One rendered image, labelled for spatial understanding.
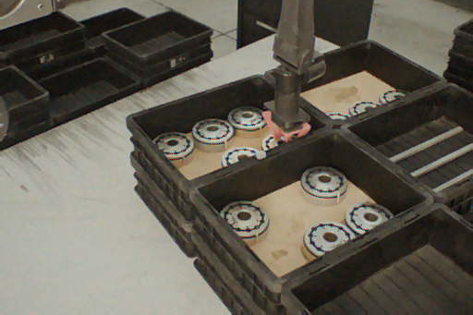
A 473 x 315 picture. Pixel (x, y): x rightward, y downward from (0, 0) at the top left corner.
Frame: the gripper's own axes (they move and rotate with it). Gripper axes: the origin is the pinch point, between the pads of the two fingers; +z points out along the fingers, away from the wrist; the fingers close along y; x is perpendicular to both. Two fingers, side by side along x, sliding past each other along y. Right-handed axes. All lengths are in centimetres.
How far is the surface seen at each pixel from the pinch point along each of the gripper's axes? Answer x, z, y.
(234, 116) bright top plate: 4.7, 0.2, 16.5
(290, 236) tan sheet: 13.4, 5.3, -23.4
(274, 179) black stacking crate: 8.9, 1.3, -9.8
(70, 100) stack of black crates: 25, 44, 125
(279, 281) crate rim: 26.8, -3.9, -39.5
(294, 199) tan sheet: 6.4, 4.8, -14.2
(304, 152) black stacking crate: 1.0, -3.0, -9.4
